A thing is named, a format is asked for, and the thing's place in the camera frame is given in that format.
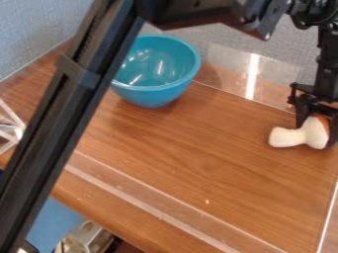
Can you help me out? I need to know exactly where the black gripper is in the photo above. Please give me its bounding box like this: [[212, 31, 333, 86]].
[[287, 56, 338, 147]]

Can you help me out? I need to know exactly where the white brown toy mushroom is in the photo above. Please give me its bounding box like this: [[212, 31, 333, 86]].
[[268, 115, 329, 149]]

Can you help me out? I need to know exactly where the blue plastic bowl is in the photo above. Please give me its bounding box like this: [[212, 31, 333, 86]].
[[110, 34, 200, 108]]

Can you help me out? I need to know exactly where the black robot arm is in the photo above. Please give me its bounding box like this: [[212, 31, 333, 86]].
[[133, 0, 338, 145]]

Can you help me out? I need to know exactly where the clear acrylic back barrier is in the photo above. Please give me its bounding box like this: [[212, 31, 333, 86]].
[[192, 42, 338, 129]]

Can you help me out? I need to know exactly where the clear acrylic barrier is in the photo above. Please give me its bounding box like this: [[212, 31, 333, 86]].
[[64, 139, 285, 253], [192, 42, 338, 129]]

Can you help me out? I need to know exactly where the clear acrylic front barrier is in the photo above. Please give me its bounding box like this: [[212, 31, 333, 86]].
[[64, 139, 285, 253]]

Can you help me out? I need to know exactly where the dark blue metal post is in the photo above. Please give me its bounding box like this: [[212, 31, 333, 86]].
[[0, 0, 142, 253]]

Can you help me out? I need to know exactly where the clear acrylic left bracket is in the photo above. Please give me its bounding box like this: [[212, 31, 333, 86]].
[[0, 99, 26, 155]]

